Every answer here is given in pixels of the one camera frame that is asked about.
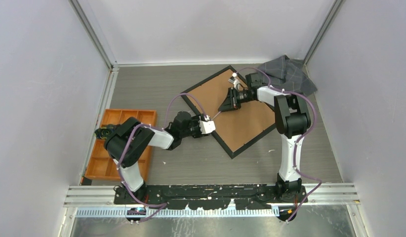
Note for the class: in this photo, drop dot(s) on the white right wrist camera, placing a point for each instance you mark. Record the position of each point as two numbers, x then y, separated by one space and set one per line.
235 81

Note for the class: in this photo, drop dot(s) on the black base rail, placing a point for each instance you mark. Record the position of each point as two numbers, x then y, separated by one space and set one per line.
209 197

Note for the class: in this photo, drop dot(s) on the black picture frame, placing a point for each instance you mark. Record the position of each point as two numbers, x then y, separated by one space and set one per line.
235 130

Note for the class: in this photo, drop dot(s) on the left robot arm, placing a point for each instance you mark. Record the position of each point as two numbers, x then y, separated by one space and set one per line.
125 143

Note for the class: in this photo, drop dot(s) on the grey checked cloth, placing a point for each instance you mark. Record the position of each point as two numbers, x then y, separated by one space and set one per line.
286 73

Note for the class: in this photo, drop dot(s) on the orange wooden divided tray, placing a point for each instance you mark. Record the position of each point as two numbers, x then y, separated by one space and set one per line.
100 165

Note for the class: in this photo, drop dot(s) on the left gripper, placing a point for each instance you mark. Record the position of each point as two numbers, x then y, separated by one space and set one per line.
196 120

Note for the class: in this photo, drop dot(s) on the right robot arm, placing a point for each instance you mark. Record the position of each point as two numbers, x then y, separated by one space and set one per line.
292 120

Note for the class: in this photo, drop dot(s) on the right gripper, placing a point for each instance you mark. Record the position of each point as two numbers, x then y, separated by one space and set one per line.
230 102

